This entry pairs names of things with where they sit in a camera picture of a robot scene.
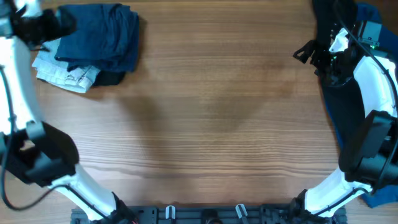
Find black shirt with logo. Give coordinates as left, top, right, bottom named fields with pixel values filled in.
left=312, top=0, right=368, bottom=144

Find blue garment at right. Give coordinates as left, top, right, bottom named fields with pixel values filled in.
left=322, top=2, right=397, bottom=208

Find light blue folded jeans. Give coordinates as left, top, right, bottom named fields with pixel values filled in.
left=32, top=39, right=100, bottom=93

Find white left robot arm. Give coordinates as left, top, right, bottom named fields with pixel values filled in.
left=1, top=1, right=134, bottom=223

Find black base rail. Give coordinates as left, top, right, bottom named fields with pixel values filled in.
left=70, top=203, right=347, bottom=224

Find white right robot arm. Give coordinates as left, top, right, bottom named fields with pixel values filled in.
left=288, top=24, right=397, bottom=220

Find dark blue denim shorts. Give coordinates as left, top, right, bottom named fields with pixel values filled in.
left=55, top=4, right=140, bottom=72

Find black folded garment under jeans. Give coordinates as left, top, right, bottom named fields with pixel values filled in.
left=92, top=71, right=126, bottom=86

